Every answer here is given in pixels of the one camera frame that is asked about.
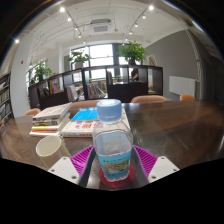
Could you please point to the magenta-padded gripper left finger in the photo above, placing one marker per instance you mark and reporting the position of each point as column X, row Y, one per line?
column 63, row 168

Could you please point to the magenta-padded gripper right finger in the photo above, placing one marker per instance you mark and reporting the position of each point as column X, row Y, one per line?
column 163, row 168

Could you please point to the clear water bottle blue cap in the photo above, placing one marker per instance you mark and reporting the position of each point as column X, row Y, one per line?
column 113, row 146

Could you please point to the cream paper cup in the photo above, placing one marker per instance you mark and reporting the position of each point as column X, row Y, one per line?
column 50, row 151

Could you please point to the red edged white book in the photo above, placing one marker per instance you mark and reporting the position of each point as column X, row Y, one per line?
column 43, row 133

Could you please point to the thick white book blue cover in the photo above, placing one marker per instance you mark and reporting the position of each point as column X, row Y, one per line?
column 81, row 128

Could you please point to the yellow spined book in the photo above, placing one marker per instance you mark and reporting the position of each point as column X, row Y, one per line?
column 45, row 127

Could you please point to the white covered book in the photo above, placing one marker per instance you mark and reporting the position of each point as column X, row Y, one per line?
column 51, row 111

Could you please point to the orange chairs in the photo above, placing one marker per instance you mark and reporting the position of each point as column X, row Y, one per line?
column 148, row 99

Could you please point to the low black shelf unit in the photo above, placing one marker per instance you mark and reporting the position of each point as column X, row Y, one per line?
column 123, row 91

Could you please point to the tall bookshelf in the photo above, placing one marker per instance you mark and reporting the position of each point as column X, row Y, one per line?
column 5, row 100

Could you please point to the person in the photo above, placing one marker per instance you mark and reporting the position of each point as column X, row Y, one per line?
column 135, row 74

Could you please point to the small leafy potted plant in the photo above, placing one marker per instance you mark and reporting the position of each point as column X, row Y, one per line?
column 41, row 70

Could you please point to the potted plant in white pot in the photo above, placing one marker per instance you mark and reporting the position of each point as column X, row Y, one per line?
column 79, row 57

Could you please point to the large bushy potted plant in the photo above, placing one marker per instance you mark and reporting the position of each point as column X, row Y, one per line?
column 131, row 51

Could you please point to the ceiling air conditioner unit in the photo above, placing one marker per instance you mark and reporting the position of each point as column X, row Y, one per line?
column 100, row 26

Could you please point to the small ceiling spotlights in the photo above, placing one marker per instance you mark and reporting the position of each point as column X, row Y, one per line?
column 62, row 9

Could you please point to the white wall radiator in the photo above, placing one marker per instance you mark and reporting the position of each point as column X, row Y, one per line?
column 181, row 86

